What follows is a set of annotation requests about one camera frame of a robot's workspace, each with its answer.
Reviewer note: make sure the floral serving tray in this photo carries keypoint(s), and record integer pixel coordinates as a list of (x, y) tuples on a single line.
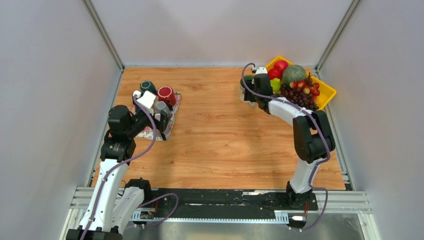
[(147, 133)]

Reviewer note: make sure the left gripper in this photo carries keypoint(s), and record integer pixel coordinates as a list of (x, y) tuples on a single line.
[(161, 125)]

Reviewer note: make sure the red apple lower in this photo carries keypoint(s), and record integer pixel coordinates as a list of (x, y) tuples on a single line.
[(274, 73)]

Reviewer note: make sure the red apple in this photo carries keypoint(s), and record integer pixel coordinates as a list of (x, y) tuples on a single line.
[(274, 73), (280, 65)]

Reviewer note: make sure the yellow plastic bin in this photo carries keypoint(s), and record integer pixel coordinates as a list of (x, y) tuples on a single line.
[(326, 92)]

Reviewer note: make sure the left arm base link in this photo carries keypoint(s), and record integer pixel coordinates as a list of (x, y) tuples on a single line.
[(134, 194)]

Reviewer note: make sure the cream floral mug green inside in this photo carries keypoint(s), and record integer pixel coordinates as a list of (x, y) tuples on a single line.
[(248, 81)]

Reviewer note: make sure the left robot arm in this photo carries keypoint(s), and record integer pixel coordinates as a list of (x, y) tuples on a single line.
[(106, 217)]

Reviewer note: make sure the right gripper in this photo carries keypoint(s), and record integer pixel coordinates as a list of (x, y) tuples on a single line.
[(248, 96)]

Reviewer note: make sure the green pear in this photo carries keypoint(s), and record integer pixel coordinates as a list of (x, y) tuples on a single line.
[(275, 84)]

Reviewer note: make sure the dark green mug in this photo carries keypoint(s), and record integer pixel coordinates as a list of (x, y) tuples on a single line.
[(147, 86)]

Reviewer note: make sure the dark purple grape bunch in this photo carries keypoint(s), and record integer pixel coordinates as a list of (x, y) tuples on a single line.
[(299, 98)]

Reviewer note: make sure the red cherry cluster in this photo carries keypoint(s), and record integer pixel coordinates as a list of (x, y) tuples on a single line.
[(306, 86)]

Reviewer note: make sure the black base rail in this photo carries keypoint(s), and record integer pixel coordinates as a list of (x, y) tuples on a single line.
[(224, 204)]

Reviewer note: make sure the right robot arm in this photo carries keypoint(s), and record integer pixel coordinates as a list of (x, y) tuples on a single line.
[(312, 135)]

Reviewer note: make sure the grey blue mug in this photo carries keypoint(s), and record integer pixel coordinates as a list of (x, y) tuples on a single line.
[(162, 108)]

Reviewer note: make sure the green melon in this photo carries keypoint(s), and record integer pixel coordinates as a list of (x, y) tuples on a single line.
[(293, 73)]

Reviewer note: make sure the red apple upper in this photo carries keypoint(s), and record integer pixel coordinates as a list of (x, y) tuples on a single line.
[(280, 65)]

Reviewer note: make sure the mauve mug black handle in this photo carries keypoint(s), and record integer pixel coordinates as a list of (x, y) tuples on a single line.
[(162, 124)]

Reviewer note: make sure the red mug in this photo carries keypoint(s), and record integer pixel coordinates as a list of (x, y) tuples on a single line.
[(167, 95)]

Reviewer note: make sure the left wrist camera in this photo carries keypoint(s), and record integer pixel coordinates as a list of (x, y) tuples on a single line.
[(146, 100)]

